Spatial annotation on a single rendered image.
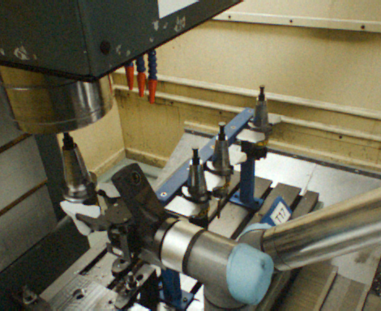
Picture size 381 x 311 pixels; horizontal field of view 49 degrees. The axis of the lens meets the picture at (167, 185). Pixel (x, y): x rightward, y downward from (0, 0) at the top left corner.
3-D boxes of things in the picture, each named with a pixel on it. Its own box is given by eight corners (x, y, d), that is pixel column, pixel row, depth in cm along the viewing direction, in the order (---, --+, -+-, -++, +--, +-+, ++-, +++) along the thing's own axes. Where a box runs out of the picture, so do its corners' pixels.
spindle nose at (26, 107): (67, 83, 72) (50, 10, 66) (136, 101, 64) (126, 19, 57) (-13, 121, 63) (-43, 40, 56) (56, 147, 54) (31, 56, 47)
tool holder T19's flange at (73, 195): (82, 178, 76) (79, 167, 74) (106, 188, 73) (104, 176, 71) (56, 197, 72) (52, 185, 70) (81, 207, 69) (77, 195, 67)
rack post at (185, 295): (194, 296, 106) (189, 206, 88) (183, 312, 102) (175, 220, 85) (162, 282, 111) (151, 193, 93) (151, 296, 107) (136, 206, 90)
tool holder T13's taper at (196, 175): (194, 180, 91) (193, 154, 87) (211, 186, 89) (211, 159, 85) (182, 190, 88) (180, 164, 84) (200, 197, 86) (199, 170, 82)
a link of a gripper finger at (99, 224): (71, 226, 67) (120, 236, 65) (70, 219, 67) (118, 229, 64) (87, 208, 71) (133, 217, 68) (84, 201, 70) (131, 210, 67)
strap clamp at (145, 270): (160, 297, 106) (154, 256, 98) (129, 336, 98) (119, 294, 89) (150, 292, 108) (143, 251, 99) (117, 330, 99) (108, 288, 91)
